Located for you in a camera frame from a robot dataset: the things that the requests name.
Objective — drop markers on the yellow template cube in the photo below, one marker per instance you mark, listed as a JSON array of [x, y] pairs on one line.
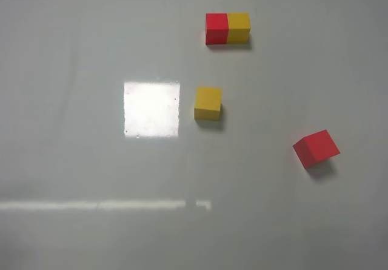
[[239, 28]]

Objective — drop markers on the red template cube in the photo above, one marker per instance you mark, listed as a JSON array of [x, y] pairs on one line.
[[217, 28]]

